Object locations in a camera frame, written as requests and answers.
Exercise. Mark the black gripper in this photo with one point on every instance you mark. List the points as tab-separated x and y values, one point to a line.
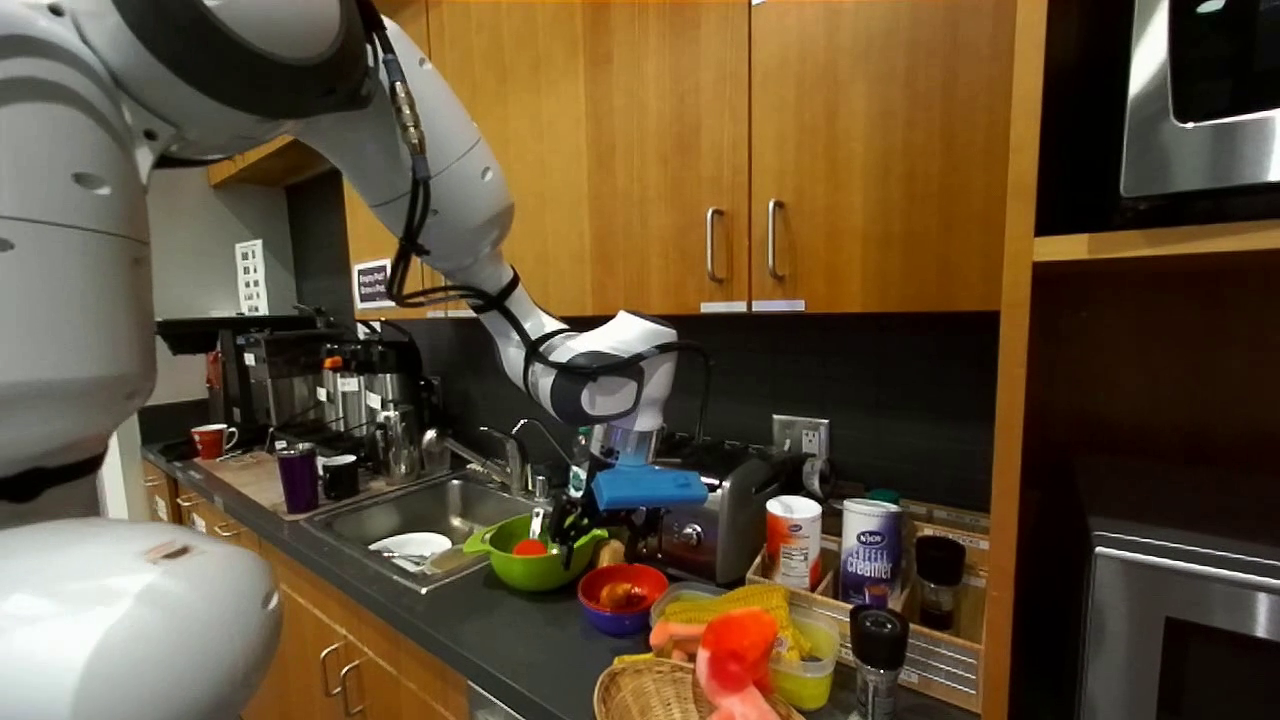
619	442

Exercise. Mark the orange toy carrot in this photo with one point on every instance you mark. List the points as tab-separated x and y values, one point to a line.
624	588

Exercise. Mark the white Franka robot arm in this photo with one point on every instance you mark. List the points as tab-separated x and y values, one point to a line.
80	265

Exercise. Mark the small red toy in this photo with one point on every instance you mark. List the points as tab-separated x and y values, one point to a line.
529	551

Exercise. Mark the green plastic bowl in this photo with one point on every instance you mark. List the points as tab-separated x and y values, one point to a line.
534	575

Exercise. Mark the red bowl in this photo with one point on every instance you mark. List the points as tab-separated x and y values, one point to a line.
620	622

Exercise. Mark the chrome gooseneck faucet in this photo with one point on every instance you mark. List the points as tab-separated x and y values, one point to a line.
534	434

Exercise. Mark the stainless steel toaster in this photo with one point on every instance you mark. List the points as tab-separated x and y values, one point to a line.
733	524

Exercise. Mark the white plate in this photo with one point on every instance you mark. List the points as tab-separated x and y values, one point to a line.
408	544

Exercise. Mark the stainless steel sink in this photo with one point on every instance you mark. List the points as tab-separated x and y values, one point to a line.
400	513

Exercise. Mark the wicker basket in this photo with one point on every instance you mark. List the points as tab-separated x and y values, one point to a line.
644	690

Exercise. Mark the shiny steel carafe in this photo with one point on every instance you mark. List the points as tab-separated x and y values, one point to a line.
396	447

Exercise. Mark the white canister red label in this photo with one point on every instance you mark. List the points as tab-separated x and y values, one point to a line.
792	540

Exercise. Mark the black mug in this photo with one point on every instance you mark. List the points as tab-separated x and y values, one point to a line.
341	478

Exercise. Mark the white cabinet edge label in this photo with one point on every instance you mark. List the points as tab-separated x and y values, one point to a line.
750	305

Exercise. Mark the purple steel tumbler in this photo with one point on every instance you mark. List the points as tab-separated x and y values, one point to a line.
298	480

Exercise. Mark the white canister blue label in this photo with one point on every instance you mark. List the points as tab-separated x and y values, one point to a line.
868	551

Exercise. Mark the purple brew pot sign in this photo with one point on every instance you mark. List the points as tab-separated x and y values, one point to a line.
373	286

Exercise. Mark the wooden base cabinet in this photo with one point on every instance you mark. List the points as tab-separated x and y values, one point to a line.
292	641

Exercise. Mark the black top pepper grinder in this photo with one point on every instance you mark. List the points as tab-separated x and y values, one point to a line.
881	654

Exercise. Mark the black jar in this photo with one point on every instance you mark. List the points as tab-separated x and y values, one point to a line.
943	583

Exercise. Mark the wooden cabinet door with sign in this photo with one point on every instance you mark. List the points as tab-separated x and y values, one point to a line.
363	224

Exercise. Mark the wooden condiment tray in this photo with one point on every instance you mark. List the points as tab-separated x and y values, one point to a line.
932	654

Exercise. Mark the red white mug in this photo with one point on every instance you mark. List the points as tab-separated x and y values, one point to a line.
213	442

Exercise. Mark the black coffee brewer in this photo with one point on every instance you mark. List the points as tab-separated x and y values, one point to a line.
241	333

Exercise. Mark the wooden appliance shelf unit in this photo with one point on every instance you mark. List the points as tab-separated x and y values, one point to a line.
1022	402

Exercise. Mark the stainless steel oven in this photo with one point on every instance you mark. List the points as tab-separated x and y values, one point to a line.
1181	625

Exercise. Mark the stainless steel microwave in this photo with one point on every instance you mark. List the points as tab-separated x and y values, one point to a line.
1200	93

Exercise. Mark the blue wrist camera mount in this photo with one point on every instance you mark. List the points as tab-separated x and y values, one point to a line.
644	484

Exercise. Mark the wall power outlet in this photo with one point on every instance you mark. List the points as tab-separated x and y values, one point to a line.
802	437

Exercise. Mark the white wall box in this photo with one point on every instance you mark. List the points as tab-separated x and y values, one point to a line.
255	279

